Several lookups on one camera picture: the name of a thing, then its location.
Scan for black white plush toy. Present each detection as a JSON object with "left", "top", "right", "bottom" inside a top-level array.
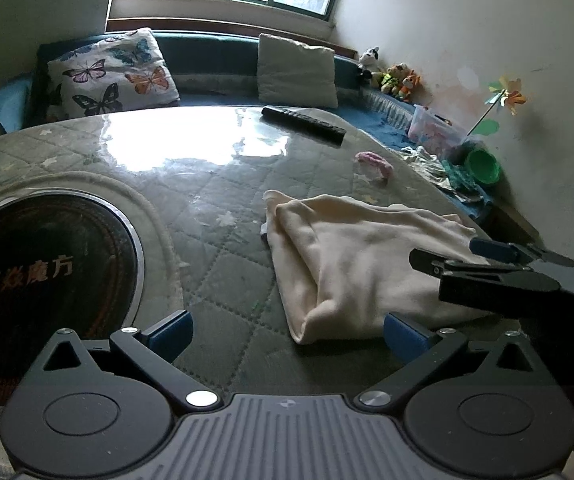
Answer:
[{"left": 359, "top": 47, "right": 383, "bottom": 88}]

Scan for teal corner sofa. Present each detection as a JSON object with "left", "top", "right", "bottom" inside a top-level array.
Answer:
[{"left": 0, "top": 29, "right": 498, "bottom": 221}]

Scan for cream knit garment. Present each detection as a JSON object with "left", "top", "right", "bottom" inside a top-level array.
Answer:
[{"left": 263, "top": 190, "right": 484, "bottom": 344}]

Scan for round black induction cooktop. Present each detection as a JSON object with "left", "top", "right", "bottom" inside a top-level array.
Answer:
[{"left": 0, "top": 188, "right": 145, "bottom": 406}]

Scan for black remote control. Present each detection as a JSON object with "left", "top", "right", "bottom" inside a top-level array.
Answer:
[{"left": 261, "top": 106, "right": 345, "bottom": 146}]

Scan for colourful paper pinwheel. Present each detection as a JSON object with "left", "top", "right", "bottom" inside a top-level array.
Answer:
[{"left": 467, "top": 76, "right": 528, "bottom": 136}]

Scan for plain grey pillow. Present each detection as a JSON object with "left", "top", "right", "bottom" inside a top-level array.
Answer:
[{"left": 257, "top": 34, "right": 338, "bottom": 108}]

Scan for butterfly print pillow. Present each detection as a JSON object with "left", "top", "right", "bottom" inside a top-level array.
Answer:
[{"left": 46, "top": 27, "right": 181, "bottom": 122}]

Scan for orange green plush toys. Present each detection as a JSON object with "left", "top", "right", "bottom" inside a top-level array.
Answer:
[{"left": 380, "top": 63, "right": 421, "bottom": 103}]

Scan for crumpled white patterned cloth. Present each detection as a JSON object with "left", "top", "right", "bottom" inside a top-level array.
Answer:
[{"left": 399, "top": 146, "right": 454, "bottom": 192}]

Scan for green plastic bowl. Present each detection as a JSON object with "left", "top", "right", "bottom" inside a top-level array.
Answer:
[{"left": 465, "top": 148, "right": 502, "bottom": 185}]

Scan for clear plastic storage box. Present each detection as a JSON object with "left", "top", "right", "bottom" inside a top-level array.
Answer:
[{"left": 407, "top": 104, "right": 466, "bottom": 158}]

